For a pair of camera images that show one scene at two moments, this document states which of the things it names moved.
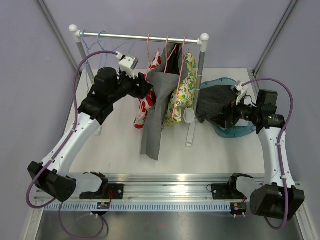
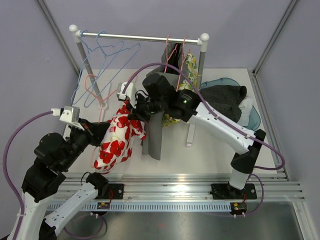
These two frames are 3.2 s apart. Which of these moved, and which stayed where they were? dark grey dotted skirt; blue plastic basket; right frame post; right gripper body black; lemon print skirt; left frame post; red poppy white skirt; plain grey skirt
Moved: right gripper body black; red poppy white skirt
Stayed: blue plastic basket; lemon print skirt; left frame post; dark grey dotted skirt; plain grey skirt; right frame post
